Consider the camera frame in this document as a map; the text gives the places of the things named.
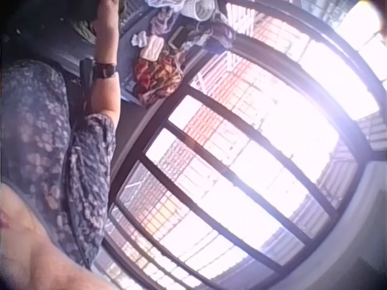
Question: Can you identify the white folded cloth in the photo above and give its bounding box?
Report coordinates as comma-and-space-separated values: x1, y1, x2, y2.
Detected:
140, 34, 166, 60

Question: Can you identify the black rectangular phone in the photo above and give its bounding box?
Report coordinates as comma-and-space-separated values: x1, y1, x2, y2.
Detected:
167, 26, 190, 49

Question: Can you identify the black wrist band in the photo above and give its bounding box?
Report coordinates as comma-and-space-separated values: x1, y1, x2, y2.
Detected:
79, 58, 119, 91

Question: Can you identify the person's right hand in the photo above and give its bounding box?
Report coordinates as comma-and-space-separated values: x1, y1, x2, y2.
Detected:
93, 0, 119, 43

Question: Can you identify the black framed window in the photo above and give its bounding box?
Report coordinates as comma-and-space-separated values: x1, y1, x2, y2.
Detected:
102, 0, 387, 290

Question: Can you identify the white plastic basket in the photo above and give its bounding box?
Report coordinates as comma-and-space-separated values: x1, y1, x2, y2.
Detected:
180, 0, 216, 22

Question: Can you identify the dark green cloth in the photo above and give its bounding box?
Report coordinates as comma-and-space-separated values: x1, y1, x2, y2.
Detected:
72, 18, 98, 46

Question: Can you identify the light blue cloth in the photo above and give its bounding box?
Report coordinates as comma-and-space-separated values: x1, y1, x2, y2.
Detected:
146, 0, 185, 13

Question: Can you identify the purple striped cloth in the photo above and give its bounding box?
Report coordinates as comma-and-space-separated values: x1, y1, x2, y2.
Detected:
150, 8, 236, 61

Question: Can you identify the crumpled white paper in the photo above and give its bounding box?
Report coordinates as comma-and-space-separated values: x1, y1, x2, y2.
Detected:
131, 30, 148, 48

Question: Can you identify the red patterned cloth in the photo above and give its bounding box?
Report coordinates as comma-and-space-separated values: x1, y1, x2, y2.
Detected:
132, 53, 186, 107

